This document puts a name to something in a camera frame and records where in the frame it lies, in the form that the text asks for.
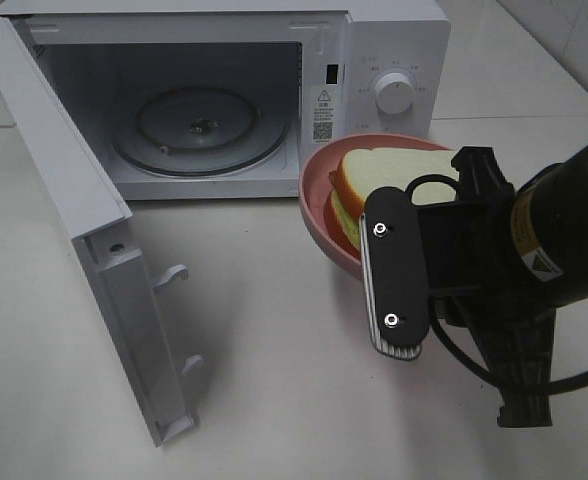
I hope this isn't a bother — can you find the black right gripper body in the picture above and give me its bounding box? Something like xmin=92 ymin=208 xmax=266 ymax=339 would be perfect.
xmin=418 ymin=190 xmax=556 ymax=329

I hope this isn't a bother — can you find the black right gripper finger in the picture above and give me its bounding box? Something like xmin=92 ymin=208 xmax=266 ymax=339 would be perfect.
xmin=466 ymin=309 xmax=556 ymax=428
xmin=451 ymin=146 xmax=515 ymax=200

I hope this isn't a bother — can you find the toast sandwich with filling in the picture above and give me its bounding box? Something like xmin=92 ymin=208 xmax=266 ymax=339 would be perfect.
xmin=327 ymin=147 xmax=459 ymax=252

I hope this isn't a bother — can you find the pink round plate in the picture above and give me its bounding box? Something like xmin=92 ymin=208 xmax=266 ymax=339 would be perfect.
xmin=299 ymin=133 xmax=456 ymax=278

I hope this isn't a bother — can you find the white microwave door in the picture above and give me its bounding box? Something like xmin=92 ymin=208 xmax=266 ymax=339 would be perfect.
xmin=0 ymin=18 xmax=204 ymax=445

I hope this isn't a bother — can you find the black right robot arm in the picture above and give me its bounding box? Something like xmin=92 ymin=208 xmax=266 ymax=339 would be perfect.
xmin=418 ymin=146 xmax=588 ymax=428

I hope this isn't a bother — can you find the upper white microwave knob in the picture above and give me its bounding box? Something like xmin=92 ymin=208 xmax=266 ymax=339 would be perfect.
xmin=374 ymin=71 xmax=414 ymax=115

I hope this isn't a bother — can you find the white microwave oven body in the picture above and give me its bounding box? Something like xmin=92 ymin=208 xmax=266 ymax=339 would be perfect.
xmin=0 ymin=1 xmax=450 ymax=200

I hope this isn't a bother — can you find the glass microwave turntable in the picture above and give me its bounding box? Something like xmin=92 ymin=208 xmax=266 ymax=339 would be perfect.
xmin=113 ymin=86 xmax=290 ymax=178

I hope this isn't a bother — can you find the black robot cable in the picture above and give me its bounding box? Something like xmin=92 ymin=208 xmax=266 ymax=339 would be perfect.
xmin=403 ymin=174 xmax=588 ymax=396

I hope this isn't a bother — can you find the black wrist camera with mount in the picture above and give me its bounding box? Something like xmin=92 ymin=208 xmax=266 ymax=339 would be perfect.
xmin=359 ymin=187 xmax=430 ymax=361

